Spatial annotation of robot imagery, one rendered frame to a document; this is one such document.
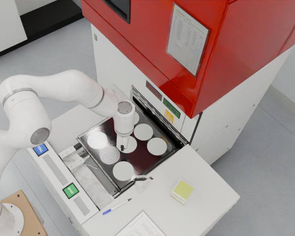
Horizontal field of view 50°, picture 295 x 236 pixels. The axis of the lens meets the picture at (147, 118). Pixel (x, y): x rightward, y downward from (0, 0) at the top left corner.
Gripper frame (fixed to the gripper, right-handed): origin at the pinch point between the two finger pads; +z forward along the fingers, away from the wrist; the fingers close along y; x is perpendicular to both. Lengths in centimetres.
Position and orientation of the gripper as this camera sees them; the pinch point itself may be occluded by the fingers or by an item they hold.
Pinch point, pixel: (123, 145)
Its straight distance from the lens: 150.2
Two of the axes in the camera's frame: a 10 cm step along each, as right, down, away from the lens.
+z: -0.7, 5.4, 8.4
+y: -1.2, 8.3, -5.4
